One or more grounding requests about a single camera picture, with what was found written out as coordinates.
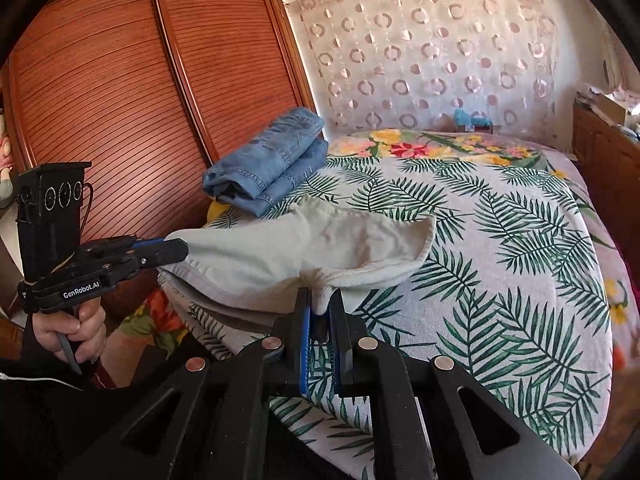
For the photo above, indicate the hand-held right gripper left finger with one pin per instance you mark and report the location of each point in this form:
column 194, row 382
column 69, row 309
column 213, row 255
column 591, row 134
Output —
column 302, row 345

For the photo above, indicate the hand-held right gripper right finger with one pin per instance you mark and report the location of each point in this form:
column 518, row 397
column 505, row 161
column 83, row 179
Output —
column 344, row 345

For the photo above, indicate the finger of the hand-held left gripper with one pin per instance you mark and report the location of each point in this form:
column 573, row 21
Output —
column 165, row 252
column 150, row 243

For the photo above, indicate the grey-green pants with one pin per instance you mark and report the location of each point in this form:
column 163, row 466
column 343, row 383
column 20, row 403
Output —
column 300, row 255

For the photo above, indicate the person's left forearm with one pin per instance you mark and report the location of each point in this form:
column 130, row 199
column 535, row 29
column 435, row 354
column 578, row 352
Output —
column 45, row 420

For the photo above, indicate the person's left hand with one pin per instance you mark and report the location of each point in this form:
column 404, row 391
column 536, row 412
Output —
column 87, row 332

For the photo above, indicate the wooden slatted wardrobe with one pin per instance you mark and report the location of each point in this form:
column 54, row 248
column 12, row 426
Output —
column 125, row 110

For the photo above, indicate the folded blue jeans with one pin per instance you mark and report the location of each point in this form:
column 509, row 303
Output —
column 270, row 160

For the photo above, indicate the leaf print bed sheet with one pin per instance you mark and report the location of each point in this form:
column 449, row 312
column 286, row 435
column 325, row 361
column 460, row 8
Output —
column 500, row 260

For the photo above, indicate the floral bed sheet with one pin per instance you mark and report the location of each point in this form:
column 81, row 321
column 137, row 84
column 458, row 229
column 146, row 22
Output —
column 425, row 147

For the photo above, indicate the blue cloth bundle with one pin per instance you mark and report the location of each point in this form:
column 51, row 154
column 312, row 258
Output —
column 470, row 120

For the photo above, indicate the circle patterned sheer curtain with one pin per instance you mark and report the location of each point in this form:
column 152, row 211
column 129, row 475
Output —
column 425, row 50

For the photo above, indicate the long wooden cabinet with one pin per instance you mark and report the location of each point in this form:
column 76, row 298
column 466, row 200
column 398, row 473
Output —
column 610, row 170

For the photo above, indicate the cardboard box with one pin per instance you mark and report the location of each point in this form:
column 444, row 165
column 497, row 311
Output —
column 612, row 110

